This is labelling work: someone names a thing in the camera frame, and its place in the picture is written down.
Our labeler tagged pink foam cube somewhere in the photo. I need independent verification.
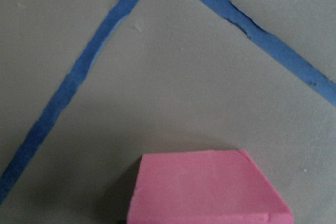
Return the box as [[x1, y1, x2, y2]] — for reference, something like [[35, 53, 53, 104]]
[[127, 150, 294, 223]]

